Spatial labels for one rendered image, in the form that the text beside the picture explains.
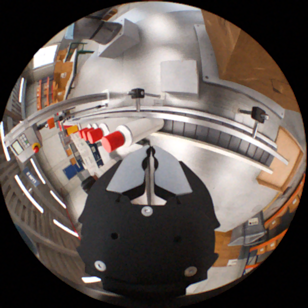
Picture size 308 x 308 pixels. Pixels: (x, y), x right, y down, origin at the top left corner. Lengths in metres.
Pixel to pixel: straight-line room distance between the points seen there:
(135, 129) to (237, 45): 0.24
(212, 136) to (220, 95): 0.14
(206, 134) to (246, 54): 0.24
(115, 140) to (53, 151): 7.95
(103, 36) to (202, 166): 0.73
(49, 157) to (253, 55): 8.31
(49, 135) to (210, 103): 8.08
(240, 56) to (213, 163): 0.36
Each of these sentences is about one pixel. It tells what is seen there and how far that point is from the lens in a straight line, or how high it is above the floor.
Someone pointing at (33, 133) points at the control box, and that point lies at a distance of 0.56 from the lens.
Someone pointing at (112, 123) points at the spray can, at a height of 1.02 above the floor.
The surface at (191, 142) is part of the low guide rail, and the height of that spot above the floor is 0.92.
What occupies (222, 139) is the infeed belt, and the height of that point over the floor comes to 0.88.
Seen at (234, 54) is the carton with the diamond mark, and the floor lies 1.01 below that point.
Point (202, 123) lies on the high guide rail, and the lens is 0.20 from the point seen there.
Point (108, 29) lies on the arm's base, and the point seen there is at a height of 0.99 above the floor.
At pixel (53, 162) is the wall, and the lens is 8.23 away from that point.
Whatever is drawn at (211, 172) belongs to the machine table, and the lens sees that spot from 0.42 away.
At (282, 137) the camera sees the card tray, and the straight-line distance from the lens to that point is 0.51.
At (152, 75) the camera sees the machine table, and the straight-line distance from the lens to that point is 0.40.
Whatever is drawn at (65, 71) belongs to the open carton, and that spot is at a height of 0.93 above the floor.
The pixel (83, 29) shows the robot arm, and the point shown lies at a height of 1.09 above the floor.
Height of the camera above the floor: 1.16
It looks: 46 degrees down
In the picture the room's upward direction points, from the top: 133 degrees counter-clockwise
